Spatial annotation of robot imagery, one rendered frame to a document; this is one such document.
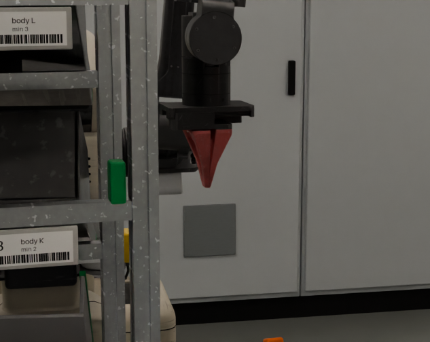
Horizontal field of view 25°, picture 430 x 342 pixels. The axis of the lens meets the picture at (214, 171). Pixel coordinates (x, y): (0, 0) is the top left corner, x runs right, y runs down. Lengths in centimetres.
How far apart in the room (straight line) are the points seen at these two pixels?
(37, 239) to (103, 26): 24
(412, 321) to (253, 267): 73
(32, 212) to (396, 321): 369
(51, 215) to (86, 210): 3
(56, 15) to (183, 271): 347
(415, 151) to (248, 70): 81
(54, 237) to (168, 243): 338
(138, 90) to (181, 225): 338
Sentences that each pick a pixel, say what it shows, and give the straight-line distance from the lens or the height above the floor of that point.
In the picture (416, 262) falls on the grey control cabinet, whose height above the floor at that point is 23.
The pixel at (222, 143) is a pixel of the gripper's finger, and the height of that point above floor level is 128.
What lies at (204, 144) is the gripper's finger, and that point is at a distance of 114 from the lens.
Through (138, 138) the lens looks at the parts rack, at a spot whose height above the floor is 136.
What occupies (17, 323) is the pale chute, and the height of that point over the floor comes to 118.
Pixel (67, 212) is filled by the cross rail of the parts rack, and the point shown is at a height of 131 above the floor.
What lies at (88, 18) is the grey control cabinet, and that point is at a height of 130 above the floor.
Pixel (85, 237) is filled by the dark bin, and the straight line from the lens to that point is 93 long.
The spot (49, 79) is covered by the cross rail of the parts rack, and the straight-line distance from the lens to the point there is 89.
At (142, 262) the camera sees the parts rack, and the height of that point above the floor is 126.
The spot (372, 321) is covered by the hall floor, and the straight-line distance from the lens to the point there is 435.
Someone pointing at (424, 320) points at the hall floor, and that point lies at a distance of 440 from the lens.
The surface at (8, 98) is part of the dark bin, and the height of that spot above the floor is 136.
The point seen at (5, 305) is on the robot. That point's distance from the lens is 176.
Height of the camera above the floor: 148
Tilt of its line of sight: 11 degrees down
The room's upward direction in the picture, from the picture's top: straight up
